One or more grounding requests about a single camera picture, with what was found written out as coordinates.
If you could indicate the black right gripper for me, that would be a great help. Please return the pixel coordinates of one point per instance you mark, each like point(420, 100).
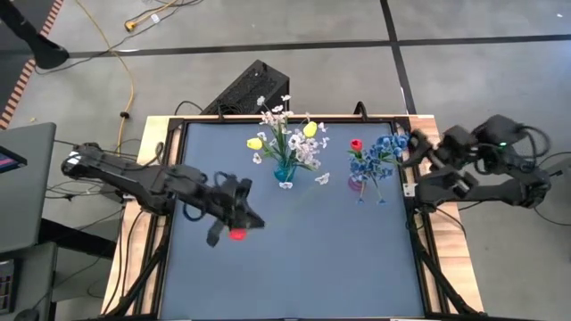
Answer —
point(455, 145)

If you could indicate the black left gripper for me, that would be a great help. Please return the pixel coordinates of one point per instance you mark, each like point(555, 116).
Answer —
point(220, 196)

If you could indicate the red artificial tulip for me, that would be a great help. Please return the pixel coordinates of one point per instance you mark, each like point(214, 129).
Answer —
point(237, 234)
point(356, 145)

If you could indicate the blue artificial flower bunch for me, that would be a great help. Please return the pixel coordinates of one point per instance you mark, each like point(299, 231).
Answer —
point(368, 167)
point(392, 142)

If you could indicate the yellow artificial tulip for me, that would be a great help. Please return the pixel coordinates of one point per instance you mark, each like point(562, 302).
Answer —
point(254, 143)
point(310, 129)

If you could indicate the white artificial flower bunch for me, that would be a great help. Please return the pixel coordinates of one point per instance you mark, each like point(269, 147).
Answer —
point(303, 149)

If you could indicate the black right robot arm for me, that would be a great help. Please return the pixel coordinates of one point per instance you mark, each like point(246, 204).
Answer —
point(504, 187)

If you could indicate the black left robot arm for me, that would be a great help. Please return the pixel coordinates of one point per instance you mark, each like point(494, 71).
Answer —
point(134, 178)

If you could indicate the blue patterned glass vase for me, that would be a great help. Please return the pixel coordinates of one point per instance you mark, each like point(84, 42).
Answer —
point(284, 173)

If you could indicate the pink ribbed glass vase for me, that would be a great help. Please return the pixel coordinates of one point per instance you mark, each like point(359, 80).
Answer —
point(354, 185)

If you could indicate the wooden table board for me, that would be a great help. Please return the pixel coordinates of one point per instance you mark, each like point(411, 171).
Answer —
point(446, 232)

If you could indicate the black perforated computer case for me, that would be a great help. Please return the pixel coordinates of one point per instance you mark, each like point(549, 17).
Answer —
point(250, 89)

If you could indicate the grey side desk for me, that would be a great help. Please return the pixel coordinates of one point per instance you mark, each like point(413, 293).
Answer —
point(24, 191)

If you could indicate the striped floor marking mat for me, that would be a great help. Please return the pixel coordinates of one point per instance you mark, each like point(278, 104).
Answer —
point(20, 84)

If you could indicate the black stand foot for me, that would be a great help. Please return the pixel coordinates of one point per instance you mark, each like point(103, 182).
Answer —
point(40, 46)

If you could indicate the black table frame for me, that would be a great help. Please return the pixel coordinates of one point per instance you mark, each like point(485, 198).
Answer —
point(176, 178)

